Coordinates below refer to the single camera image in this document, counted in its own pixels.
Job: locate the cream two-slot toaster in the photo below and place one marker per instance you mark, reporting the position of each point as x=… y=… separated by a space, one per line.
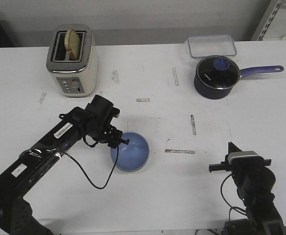
x=73 y=78

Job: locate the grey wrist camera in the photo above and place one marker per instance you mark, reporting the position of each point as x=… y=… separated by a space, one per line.
x=245 y=155
x=114 y=113

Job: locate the metal shelf upright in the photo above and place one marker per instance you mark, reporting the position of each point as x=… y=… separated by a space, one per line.
x=267 y=19

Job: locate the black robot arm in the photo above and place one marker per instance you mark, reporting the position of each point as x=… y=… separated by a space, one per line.
x=254 y=182
x=95 y=121

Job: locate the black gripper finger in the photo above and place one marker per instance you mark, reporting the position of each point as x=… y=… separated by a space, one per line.
x=233 y=151

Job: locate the toast slice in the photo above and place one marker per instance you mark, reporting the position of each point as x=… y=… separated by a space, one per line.
x=72 y=44

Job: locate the clear plastic food container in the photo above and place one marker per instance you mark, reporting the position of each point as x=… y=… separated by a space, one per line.
x=203 y=46

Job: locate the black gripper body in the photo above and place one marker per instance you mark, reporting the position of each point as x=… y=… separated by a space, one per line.
x=111 y=136
x=254 y=168

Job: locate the blue saucepan with glass lid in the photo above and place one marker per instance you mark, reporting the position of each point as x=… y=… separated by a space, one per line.
x=215 y=76

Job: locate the blue bowl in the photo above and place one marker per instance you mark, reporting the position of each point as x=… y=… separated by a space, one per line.
x=132 y=156

